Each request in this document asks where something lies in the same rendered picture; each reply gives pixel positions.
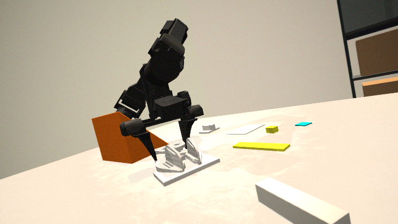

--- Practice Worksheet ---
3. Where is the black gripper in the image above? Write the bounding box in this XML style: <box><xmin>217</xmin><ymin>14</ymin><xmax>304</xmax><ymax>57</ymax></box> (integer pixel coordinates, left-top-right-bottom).
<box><xmin>120</xmin><ymin>87</ymin><xmax>204</xmax><ymax>161</ymax></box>

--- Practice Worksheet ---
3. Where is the yellow flat bar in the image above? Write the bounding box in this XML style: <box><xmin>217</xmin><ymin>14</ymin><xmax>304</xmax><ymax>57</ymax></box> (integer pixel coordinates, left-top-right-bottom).
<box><xmin>233</xmin><ymin>142</ymin><xmax>290</xmax><ymax>152</ymax></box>

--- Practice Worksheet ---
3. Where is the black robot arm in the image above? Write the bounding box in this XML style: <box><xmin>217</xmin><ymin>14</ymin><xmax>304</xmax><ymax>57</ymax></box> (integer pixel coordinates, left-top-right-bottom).
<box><xmin>114</xmin><ymin>18</ymin><xmax>191</xmax><ymax>121</ymax></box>

